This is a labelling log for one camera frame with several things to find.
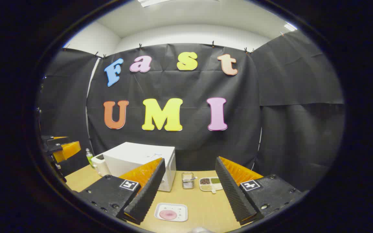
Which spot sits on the ceiling light panel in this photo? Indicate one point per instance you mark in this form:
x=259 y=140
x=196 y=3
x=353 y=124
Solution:
x=290 y=26
x=149 y=2

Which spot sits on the white toaster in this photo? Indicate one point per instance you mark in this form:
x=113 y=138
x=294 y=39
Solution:
x=99 y=165

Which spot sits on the green drink bottle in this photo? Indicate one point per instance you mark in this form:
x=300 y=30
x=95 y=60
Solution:
x=89 y=158

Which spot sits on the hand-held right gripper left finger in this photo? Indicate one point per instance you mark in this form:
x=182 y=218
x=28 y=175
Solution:
x=147 y=191

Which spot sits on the white microwave oven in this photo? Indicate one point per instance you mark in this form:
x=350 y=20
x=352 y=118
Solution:
x=134 y=155

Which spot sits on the pink round food slice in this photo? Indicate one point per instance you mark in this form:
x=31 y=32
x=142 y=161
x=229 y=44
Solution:
x=168 y=215

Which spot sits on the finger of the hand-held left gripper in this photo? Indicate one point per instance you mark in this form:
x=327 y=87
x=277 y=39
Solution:
x=49 y=138
x=68 y=149

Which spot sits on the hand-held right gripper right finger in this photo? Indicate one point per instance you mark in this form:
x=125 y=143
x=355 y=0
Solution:
x=233 y=191

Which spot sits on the white divided grain dish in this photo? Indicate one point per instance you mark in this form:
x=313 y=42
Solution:
x=210 y=184

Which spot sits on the black backdrop cloth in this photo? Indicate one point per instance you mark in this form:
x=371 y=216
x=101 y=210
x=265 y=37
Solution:
x=270 y=129

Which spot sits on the white square plate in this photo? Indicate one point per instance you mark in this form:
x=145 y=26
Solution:
x=181 y=208

